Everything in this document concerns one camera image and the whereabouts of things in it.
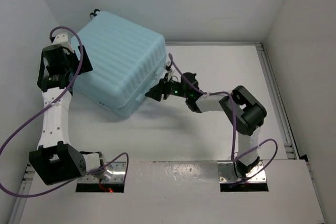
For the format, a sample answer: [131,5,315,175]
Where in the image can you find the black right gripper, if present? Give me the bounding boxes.
[147,72,191,100]

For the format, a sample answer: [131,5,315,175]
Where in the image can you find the light blue suitcase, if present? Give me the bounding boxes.
[74,11,167,118]

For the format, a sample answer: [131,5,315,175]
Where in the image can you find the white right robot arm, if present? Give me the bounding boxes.
[145,72,267,178]

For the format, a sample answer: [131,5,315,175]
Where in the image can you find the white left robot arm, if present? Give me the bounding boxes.
[29,44,102,185]

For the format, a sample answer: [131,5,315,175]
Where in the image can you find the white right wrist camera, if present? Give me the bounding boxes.
[165,68,175,81]

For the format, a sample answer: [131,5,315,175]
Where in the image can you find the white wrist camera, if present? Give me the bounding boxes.
[165,68,175,81]
[52,33,73,52]

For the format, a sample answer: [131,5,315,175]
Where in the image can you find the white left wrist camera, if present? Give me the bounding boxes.
[52,33,73,52]

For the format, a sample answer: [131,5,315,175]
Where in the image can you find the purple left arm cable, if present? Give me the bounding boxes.
[0,26,129,198]

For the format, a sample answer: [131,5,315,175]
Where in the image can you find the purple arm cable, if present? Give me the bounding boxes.
[167,52,278,184]
[0,26,129,198]

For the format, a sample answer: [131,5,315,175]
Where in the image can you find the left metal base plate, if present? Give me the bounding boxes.
[77,162,127,184]

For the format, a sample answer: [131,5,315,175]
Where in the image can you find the metal base plate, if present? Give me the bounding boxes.
[77,162,127,184]
[217,162,267,184]

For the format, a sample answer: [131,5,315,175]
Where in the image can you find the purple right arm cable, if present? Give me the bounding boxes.
[167,52,278,184]

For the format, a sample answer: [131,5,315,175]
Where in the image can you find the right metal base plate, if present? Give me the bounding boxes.
[217,162,267,184]

